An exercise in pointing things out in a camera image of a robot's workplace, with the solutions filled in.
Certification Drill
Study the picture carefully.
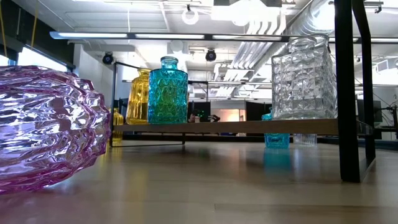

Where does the teal diamond-pattern glass vase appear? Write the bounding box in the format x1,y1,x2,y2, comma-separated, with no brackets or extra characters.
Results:
147,55,190,125

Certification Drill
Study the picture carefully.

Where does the yellow ribbed glass vase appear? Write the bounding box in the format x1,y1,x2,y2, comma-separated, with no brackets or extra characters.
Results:
125,68,154,126

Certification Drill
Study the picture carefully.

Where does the teal round bottle vase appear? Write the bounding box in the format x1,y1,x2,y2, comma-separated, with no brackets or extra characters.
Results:
261,107,292,149

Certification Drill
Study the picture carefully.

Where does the clear square diamond-cut vase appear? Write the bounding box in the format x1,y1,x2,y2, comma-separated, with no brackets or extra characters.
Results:
271,34,339,121

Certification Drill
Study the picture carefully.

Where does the tall pink glass vase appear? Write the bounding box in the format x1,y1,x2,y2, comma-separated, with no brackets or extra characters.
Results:
0,65,112,194

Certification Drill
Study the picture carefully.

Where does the wooden shelf with black legs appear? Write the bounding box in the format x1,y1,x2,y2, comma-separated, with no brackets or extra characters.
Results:
109,0,376,184

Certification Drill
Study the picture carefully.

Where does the dark background equipment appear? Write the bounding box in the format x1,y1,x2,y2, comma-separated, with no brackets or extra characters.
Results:
187,108,222,124

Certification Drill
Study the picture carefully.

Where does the yellow barrel glass vase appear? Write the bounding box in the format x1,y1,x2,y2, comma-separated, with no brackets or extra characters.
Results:
110,107,124,146

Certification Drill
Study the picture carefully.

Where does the white ceiling lamp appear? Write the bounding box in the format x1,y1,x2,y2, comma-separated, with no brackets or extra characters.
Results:
211,0,282,27

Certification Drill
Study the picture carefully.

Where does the clear ribbed glass vase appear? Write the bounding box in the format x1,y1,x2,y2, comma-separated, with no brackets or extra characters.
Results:
293,133,318,146

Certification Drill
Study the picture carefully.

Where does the long ceiling light fixture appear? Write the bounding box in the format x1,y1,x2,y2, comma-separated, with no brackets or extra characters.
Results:
49,30,398,44

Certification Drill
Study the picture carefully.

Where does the large window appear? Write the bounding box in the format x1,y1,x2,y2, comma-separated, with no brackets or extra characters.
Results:
0,46,74,82

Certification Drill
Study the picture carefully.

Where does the dark monitor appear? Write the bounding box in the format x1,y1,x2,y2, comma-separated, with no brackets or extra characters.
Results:
356,98,384,124

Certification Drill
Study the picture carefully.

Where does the white ring lamp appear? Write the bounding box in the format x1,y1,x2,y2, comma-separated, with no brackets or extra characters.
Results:
182,7,200,26

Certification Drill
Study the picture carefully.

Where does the silver air duct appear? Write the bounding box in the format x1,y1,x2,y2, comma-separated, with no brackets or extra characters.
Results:
231,0,336,74

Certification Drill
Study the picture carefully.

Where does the yellow hanging strap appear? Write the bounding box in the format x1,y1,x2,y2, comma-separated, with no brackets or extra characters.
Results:
0,0,7,58
30,0,40,47

